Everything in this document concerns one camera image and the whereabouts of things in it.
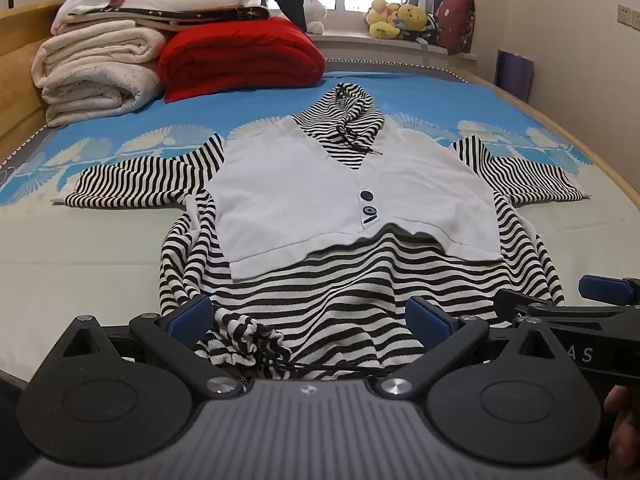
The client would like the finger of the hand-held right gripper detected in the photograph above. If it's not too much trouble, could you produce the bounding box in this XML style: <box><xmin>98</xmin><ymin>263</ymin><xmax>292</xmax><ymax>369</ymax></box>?
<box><xmin>578</xmin><ymin>274</ymin><xmax>640</xmax><ymax>307</ymax></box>
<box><xmin>494</xmin><ymin>287</ymin><xmax>568</xmax><ymax>322</ymax></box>

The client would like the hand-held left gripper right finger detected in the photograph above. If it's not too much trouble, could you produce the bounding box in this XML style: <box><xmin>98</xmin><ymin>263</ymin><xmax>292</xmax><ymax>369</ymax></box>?
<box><xmin>376</xmin><ymin>295</ymin><xmax>568</xmax><ymax>397</ymax></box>

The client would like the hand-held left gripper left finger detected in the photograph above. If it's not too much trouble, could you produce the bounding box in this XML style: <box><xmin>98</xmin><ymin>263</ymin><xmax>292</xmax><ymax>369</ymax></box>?
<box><xmin>64</xmin><ymin>294</ymin><xmax>243</xmax><ymax>398</ymax></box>

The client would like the striped hooded top white vest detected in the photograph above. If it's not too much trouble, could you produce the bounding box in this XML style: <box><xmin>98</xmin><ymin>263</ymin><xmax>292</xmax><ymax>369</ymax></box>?
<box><xmin>51</xmin><ymin>82</ymin><xmax>592</xmax><ymax>382</ymax></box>

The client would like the person's right hand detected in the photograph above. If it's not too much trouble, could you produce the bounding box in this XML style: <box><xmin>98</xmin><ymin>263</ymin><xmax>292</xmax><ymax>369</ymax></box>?
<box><xmin>602</xmin><ymin>385</ymin><xmax>640</xmax><ymax>480</ymax></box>

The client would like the blue white patterned bed sheet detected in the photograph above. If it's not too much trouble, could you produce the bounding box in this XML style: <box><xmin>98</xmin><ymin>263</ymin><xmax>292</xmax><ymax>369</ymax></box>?
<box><xmin>0</xmin><ymin>55</ymin><xmax>640</xmax><ymax>397</ymax></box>

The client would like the purple paper bag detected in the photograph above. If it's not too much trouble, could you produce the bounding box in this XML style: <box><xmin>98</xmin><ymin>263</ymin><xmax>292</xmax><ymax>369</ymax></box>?
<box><xmin>494</xmin><ymin>49</ymin><xmax>535</xmax><ymax>104</ymax></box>

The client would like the white folded quilt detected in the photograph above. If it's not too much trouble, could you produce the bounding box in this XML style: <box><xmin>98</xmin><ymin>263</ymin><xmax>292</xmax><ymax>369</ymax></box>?
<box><xmin>31</xmin><ymin>25</ymin><xmax>170</xmax><ymax>87</ymax></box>
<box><xmin>41</xmin><ymin>62</ymin><xmax>164</xmax><ymax>129</ymax></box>

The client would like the red folded blanket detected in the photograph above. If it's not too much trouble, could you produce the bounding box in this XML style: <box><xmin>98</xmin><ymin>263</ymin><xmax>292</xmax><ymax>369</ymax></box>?
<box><xmin>157</xmin><ymin>16</ymin><xmax>327</xmax><ymax>104</ymax></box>

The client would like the white window sill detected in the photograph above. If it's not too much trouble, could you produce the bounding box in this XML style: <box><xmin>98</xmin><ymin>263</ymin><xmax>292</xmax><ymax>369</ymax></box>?
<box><xmin>304</xmin><ymin>30</ymin><xmax>478</xmax><ymax>67</ymax></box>

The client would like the red printed cushion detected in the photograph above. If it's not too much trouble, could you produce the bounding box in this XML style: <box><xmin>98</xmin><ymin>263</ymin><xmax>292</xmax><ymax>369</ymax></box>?
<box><xmin>438</xmin><ymin>0</ymin><xmax>477</xmax><ymax>57</ymax></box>

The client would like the dark starred folded blanket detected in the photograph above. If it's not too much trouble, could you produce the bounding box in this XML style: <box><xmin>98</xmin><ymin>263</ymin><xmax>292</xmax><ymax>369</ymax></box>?
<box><xmin>64</xmin><ymin>4</ymin><xmax>272</xmax><ymax>29</ymax></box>

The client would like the yellow bear plush toy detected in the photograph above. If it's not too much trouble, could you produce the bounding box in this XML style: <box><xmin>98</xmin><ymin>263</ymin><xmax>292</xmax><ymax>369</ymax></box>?
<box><xmin>397</xmin><ymin>3</ymin><xmax>429</xmax><ymax>31</ymax></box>

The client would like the white plush toy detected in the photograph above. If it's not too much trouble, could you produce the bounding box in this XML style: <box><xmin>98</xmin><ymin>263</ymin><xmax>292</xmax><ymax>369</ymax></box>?
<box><xmin>303</xmin><ymin>0</ymin><xmax>328</xmax><ymax>34</ymax></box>

